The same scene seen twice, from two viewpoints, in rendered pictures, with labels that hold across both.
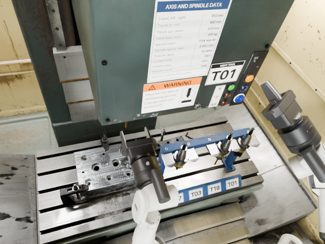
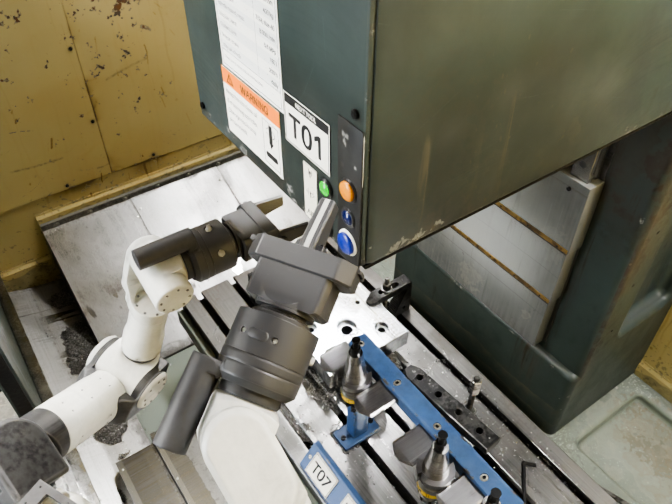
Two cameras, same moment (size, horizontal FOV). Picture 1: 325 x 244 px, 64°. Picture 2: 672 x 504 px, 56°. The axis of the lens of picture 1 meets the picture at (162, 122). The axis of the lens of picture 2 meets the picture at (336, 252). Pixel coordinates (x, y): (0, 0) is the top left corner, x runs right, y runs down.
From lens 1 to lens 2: 0.92 m
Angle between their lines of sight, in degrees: 54
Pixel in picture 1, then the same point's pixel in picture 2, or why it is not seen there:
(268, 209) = not seen: outside the picture
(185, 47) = (245, 20)
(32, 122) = not seen: hidden behind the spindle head
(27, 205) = not seen: hidden behind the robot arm
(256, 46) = (337, 98)
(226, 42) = (291, 49)
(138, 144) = (253, 215)
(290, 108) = (287, 272)
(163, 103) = (247, 131)
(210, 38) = (267, 20)
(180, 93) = (261, 127)
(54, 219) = (223, 300)
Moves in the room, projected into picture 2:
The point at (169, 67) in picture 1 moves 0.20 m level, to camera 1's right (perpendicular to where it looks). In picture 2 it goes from (237, 49) to (242, 134)
